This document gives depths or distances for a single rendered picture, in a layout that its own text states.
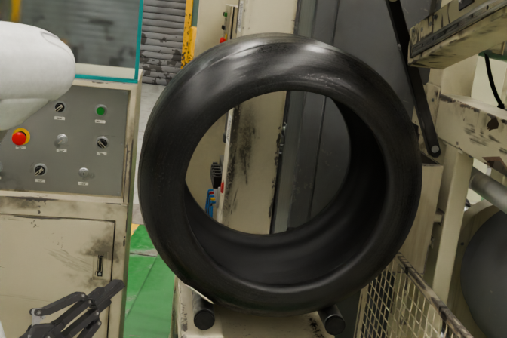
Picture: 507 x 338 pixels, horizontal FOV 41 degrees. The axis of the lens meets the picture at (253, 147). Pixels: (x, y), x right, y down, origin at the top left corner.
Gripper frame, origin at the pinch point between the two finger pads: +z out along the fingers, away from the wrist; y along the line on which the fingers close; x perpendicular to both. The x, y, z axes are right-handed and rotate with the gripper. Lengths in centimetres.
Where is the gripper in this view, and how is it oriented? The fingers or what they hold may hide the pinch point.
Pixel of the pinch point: (106, 293)
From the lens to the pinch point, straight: 130.9
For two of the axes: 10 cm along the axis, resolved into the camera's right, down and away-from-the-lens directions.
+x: 7.0, -1.1, -7.1
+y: 4.0, 8.8, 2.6
